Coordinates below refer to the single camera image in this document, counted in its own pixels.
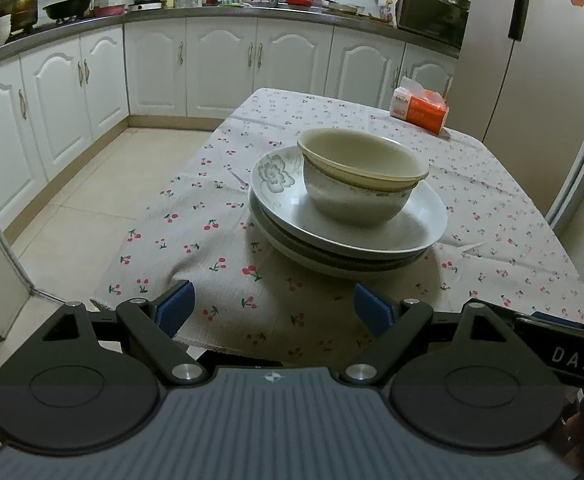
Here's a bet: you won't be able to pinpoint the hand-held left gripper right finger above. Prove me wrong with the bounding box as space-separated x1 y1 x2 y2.
338 282 529 387

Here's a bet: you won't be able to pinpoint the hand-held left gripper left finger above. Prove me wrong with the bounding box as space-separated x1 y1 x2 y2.
38 279 208 389

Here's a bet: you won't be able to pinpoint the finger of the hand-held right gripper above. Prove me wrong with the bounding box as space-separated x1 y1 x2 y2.
492 304 584 340

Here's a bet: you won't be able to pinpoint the grey white bowl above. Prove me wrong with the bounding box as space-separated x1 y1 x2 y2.
303 165 418 227

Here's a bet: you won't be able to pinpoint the cream plastic bowl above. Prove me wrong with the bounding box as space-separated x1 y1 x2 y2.
297 127 429 183
303 160 419 195

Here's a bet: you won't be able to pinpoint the light blue floral plate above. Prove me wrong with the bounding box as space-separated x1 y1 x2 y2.
248 192 438 267

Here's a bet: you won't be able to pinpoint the white plate with grey flower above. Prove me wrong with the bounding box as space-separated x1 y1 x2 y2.
249 136 449 256

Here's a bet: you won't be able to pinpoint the cherry print tablecloth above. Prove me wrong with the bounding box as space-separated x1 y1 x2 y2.
89 87 584 366

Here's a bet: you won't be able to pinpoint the orange and white tissue pack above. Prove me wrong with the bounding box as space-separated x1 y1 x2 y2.
389 76 450 136

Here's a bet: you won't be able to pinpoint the silver refrigerator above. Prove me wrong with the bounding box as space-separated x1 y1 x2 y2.
444 0 584 226

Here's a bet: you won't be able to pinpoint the white base cabinets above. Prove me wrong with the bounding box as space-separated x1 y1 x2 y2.
0 12 460 231

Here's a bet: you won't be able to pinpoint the dark microwave oven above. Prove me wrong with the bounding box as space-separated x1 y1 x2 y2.
396 0 471 50

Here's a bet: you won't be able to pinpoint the printed plastic bag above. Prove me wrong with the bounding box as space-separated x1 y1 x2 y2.
378 0 403 25

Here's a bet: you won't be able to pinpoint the shallow metal tray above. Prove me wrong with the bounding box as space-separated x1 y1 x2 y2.
324 1 368 15

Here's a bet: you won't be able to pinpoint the grey kitchen countertop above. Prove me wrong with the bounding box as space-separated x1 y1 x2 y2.
0 2 462 78

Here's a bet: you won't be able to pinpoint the black frying pan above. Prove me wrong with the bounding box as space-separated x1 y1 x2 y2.
43 0 109 21

